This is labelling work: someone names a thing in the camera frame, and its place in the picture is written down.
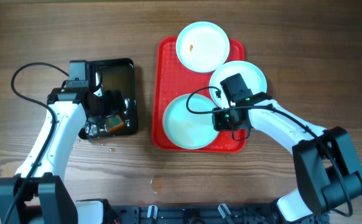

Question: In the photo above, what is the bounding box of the green orange sponge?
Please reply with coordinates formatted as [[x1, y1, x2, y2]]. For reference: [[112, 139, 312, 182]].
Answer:
[[105, 114, 125, 132]]

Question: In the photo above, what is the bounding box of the white plate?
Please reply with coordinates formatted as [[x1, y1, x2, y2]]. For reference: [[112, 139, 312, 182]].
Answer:
[[209, 60, 267, 108], [162, 94, 219, 150], [175, 21, 230, 73]]

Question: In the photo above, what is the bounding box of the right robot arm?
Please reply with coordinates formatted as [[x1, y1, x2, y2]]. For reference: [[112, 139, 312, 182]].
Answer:
[[213, 73, 362, 223]]

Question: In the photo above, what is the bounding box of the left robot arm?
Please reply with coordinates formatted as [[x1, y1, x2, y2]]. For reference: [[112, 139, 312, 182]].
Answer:
[[0, 58, 132, 223]]

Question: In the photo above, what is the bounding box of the black water tray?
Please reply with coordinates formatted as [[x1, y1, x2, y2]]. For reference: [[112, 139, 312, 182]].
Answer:
[[78, 58, 138, 140]]

